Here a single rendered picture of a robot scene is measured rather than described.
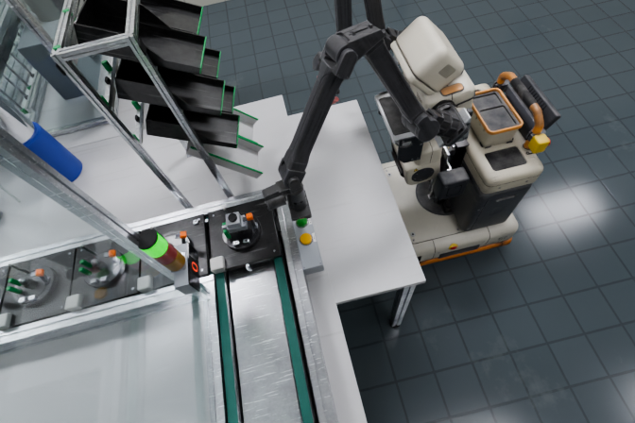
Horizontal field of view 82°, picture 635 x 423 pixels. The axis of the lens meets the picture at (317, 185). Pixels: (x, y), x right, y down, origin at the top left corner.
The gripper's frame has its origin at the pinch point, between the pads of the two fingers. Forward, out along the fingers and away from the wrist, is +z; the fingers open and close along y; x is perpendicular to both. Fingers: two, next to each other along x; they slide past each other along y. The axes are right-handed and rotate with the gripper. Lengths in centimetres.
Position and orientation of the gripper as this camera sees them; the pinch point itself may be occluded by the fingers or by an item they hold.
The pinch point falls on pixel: (301, 216)
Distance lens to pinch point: 129.3
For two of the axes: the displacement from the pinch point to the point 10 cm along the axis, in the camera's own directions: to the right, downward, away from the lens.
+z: 0.8, 5.4, 8.4
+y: 2.2, 8.1, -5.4
